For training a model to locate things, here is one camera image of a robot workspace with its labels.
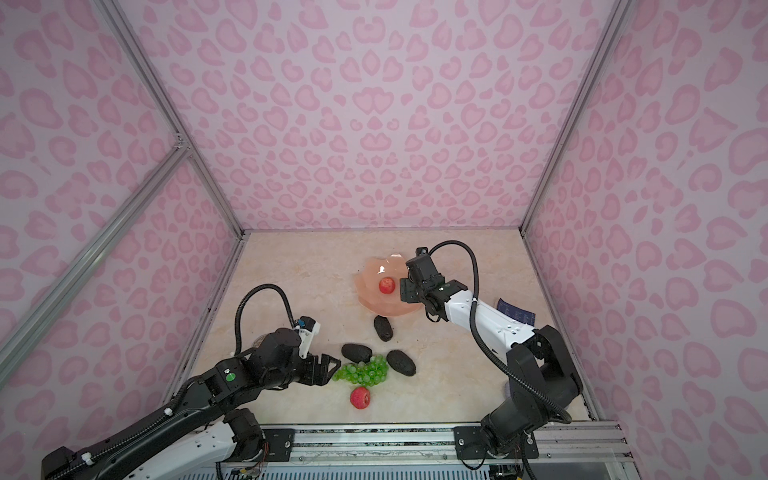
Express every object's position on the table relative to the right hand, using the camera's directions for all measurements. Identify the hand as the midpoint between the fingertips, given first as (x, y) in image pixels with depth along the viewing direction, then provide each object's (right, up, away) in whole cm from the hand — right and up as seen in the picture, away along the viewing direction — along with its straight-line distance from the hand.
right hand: (417, 282), depth 88 cm
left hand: (-23, -18, -13) cm, 32 cm away
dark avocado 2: (-17, -20, -4) cm, 26 cm away
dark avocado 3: (-5, -21, -6) cm, 23 cm away
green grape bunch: (-13, -24, -8) cm, 28 cm away
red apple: (-9, -2, +12) cm, 15 cm away
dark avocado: (-10, -14, +3) cm, 18 cm away
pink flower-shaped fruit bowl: (-16, 0, +12) cm, 20 cm away
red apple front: (-16, -28, -12) cm, 34 cm away
